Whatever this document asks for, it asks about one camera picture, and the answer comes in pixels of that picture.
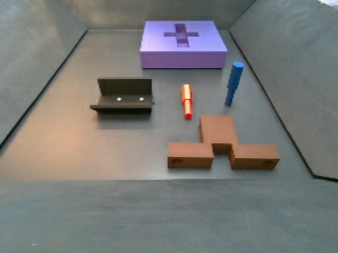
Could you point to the red hexagonal peg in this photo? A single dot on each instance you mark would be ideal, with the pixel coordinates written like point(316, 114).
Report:
point(185, 97)

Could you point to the purple board with cross slot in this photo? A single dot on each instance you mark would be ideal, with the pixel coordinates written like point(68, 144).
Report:
point(181, 44)

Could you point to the brown T-shaped block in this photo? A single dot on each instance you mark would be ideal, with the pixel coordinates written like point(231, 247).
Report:
point(217, 139)

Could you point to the black angle bracket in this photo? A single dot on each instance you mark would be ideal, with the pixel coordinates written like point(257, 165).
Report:
point(124, 95)

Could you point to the blue hexagonal peg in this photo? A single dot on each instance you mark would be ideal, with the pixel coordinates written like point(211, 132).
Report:
point(235, 75)

